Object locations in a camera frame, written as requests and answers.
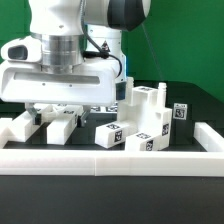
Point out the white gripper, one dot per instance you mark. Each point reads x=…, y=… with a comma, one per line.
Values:
x=92, y=83

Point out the white short tagged block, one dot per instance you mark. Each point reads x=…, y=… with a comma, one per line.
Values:
x=114, y=133

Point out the white chair seat part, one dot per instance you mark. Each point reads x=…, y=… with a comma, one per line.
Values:
x=145, y=106

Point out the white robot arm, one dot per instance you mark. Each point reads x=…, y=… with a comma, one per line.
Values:
x=60, y=62

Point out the white tagged flat board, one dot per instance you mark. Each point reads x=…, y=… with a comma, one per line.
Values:
x=98, y=109

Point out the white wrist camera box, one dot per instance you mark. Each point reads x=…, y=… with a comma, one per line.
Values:
x=26, y=49

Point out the white fence frame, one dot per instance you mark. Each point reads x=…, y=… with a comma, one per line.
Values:
x=106, y=163

